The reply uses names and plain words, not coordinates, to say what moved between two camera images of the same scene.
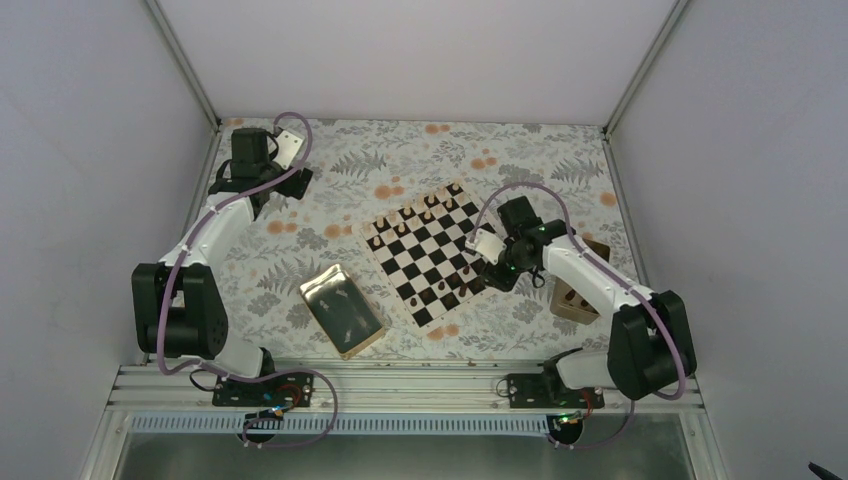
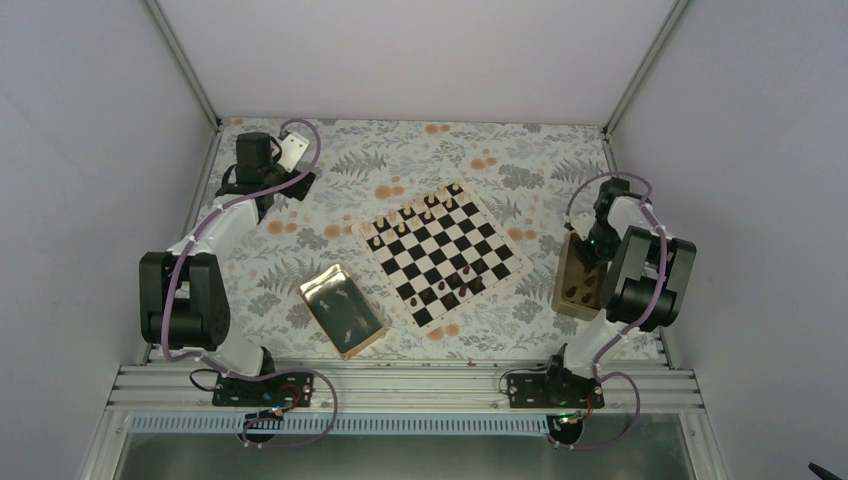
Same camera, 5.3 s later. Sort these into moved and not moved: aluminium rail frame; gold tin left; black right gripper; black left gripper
Moved: black right gripper
Not moved: gold tin left; aluminium rail frame; black left gripper
